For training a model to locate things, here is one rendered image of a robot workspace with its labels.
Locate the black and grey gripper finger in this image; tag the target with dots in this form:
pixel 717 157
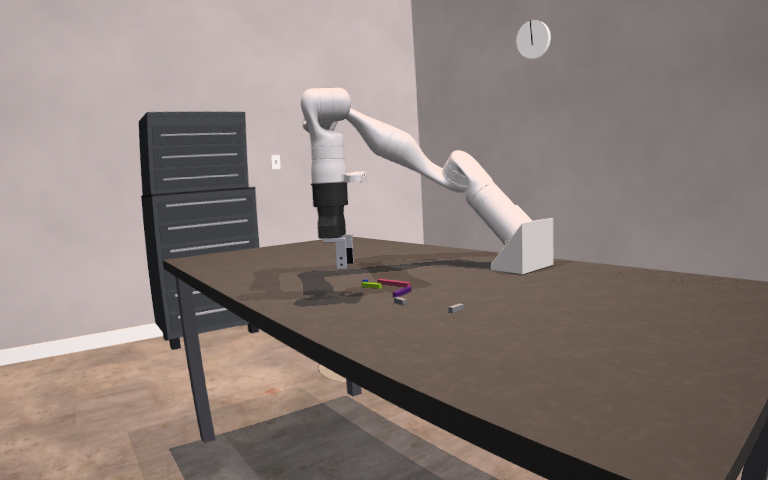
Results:
pixel 341 254
pixel 349 248

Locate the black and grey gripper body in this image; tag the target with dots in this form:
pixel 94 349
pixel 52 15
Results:
pixel 329 189

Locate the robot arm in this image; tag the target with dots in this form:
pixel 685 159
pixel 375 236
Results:
pixel 488 201

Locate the pink rod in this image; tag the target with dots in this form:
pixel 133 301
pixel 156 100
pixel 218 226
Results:
pixel 393 283

